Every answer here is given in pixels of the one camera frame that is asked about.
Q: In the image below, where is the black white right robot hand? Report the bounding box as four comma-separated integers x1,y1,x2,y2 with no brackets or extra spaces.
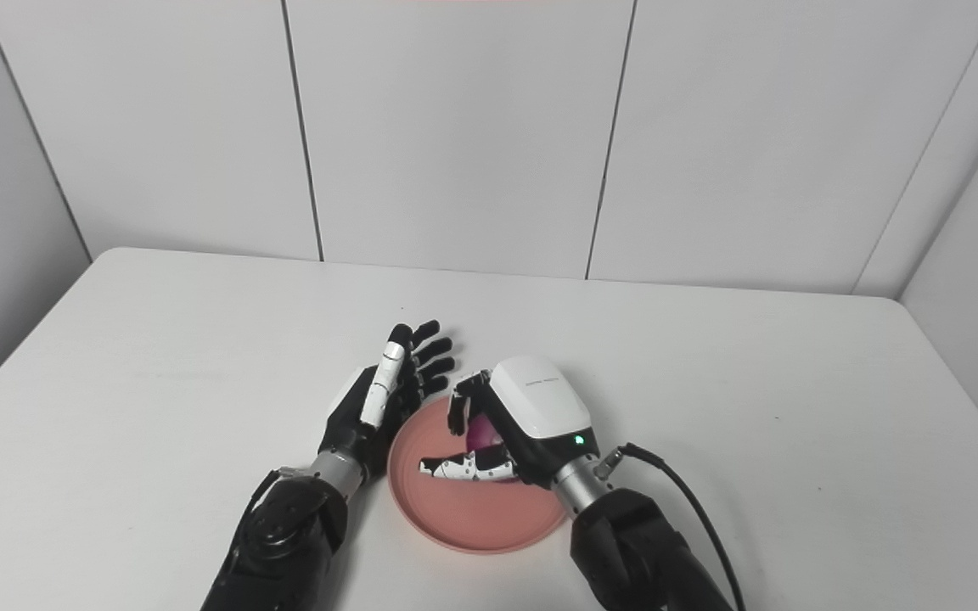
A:
419,356,601,492

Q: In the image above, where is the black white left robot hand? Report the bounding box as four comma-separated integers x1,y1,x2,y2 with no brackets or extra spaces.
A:
317,319,457,478

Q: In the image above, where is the purple red onion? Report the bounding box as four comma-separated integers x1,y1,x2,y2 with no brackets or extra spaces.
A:
464,414,509,457

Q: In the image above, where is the pink round plate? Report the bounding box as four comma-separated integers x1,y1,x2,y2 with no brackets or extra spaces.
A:
386,394,571,556

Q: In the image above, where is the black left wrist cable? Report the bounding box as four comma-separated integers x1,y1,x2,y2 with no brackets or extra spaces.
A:
238,466,305,548

